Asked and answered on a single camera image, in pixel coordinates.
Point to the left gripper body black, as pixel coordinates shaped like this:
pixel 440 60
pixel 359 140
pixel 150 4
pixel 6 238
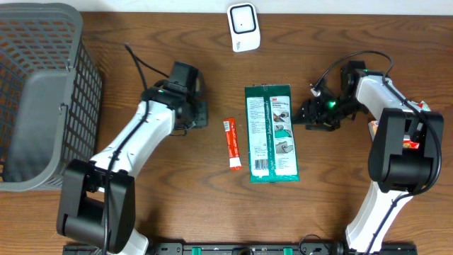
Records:
pixel 196 116

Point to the red packet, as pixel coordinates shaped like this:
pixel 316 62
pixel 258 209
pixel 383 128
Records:
pixel 232 143

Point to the red snack bag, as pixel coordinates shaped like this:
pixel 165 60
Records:
pixel 412 139

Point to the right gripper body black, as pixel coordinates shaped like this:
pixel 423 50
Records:
pixel 328 114

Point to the grey plastic mesh basket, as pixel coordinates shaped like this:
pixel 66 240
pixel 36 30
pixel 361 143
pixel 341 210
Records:
pixel 51 95

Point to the orange tissue pack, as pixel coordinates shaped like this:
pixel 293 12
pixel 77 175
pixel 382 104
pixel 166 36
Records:
pixel 373 125

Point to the dark green packet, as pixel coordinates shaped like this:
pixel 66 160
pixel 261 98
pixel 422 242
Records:
pixel 271 145

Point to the white barcode scanner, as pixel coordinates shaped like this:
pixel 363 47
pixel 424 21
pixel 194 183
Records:
pixel 244 27

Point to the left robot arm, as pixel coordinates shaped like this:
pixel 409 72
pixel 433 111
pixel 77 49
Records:
pixel 97 203

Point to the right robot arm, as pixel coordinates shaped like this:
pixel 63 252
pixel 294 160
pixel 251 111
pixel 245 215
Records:
pixel 405 156

